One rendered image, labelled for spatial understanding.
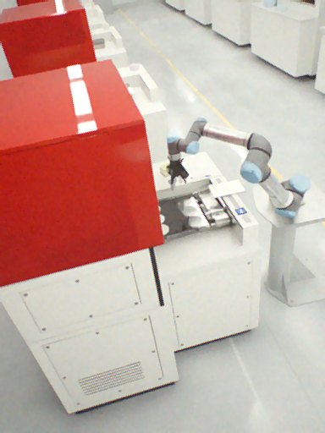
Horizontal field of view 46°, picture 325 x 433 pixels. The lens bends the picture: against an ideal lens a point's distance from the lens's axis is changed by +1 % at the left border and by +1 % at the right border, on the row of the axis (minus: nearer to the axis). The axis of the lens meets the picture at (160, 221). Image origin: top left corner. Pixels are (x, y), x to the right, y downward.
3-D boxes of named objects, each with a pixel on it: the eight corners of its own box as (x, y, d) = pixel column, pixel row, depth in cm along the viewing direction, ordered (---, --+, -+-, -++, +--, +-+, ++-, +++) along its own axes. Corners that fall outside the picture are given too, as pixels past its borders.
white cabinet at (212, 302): (172, 359, 259) (156, 278, 207) (143, 264, 333) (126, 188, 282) (260, 333, 266) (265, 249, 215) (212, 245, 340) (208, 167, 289)
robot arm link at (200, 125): (278, 132, 191) (193, 112, 212) (270, 150, 189) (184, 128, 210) (279, 144, 201) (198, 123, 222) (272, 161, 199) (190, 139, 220)
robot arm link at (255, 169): (306, 200, 223) (264, 147, 188) (297, 222, 220) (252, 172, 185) (289, 197, 232) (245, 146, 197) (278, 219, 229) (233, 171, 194)
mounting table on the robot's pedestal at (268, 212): (305, 191, 272) (306, 176, 264) (338, 229, 237) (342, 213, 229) (244, 204, 269) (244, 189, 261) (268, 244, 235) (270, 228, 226)
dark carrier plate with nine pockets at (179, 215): (152, 239, 221) (152, 238, 220) (140, 206, 247) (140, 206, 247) (208, 225, 225) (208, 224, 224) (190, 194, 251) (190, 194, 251)
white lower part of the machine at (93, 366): (71, 420, 235) (25, 345, 184) (66, 316, 299) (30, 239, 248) (180, 386, 243) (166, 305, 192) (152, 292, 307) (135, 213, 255)
